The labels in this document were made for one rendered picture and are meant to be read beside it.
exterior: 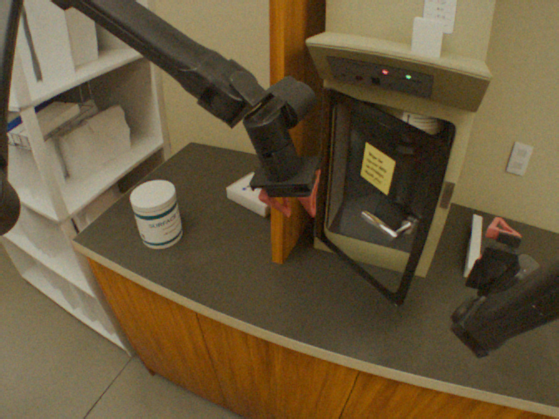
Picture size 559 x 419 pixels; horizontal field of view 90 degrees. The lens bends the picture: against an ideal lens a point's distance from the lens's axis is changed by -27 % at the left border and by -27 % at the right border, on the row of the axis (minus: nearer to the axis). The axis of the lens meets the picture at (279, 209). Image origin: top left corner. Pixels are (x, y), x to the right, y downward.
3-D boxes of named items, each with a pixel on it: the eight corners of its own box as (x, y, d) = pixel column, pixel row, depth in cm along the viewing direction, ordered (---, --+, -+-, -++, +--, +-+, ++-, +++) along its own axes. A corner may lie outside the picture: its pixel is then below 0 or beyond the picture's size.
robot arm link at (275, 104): (232, 120, 51) (262, 121, 47) (260, 95, 54) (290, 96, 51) (249, 156, 55) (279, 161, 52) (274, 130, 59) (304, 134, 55)
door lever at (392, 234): (377, 210, 71) (378, 199, 70) (411, 235, 65) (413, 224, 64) (358, 219, 69) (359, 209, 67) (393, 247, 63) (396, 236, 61)
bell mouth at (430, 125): (378, 99, 87) (379, 80, 84) (443, 115, 82) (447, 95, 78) (363, 122, 74) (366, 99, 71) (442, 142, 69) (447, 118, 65)
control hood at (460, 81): (322, 76, 71) (324, 31, 65) (476, 109, 60) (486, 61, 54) (303, 90, 63) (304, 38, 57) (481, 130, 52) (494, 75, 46)
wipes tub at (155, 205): (159, 216, 110) (150, 175, 101) (191, 228, 106) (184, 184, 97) (133, 241, 100) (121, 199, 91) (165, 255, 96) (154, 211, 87)
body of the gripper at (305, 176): (264, 167, 63) (249, 133, 59) (322, 165, 59) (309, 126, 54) (251, 194, 59) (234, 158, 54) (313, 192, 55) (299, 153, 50)
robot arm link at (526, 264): (445, 321, 47) (482, 359, 43) (494, 275, 39) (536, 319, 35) (473, 283, 54) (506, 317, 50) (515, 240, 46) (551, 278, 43)
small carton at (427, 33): (413, 47, 57) (416, 16, 53) (439, 52, 55) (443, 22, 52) (410, 51, 53) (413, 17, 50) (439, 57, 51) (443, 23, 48)
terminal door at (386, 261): (318, 236, 95) (327, 86, 71) (401, 308, 75) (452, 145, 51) (315, 237, 95) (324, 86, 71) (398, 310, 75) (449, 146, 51)
